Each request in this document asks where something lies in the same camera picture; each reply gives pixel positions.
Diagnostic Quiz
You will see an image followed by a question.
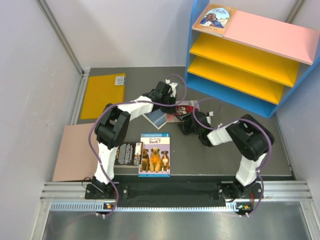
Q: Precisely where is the red castle picture book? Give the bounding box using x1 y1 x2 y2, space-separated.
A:
166 100 197 123

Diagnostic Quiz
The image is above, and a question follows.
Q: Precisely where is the dark blue hardcover book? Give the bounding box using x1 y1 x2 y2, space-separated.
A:
143 109 167 130

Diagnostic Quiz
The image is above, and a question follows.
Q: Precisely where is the orange Othello book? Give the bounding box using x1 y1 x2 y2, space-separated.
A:
192 3 237 38

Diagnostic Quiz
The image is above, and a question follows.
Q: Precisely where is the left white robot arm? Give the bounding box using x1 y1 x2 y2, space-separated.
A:
88 79 178 199

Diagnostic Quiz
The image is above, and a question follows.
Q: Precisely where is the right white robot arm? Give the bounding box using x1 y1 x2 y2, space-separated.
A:
177 111 275 199

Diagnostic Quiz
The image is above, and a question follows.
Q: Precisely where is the purple dog book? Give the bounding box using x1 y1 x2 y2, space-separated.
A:
138 132 171 178

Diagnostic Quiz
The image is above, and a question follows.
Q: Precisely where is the black paperback book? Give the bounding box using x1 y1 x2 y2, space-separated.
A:
114 142 143 168

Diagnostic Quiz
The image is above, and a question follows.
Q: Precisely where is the yellow file folder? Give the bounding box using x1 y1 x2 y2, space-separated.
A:
80 73 126 120

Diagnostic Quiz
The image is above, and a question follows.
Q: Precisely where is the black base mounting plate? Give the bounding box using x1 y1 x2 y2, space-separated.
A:
85 175 263 206

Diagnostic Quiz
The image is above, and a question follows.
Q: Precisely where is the colourful wooden bookshelf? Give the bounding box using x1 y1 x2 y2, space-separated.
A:
185 0 320 118

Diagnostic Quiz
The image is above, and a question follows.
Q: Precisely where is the pink file folder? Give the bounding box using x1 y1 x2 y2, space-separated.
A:
52 123 98 182

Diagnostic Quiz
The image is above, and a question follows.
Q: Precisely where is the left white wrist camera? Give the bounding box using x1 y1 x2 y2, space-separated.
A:
165 78 178 98

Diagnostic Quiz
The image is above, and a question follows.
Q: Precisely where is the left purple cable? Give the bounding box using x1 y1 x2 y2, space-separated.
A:
87 74 188 218

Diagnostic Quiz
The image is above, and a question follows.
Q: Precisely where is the purple cable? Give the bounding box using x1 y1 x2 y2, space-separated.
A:
87 74 188 218
192 97 274 218

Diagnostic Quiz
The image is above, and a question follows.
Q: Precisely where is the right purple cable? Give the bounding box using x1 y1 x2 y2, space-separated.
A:
192 97 274 218

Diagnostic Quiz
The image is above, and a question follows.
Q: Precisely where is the aluminium frame rail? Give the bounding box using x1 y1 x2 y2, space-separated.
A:
40 180 312 213

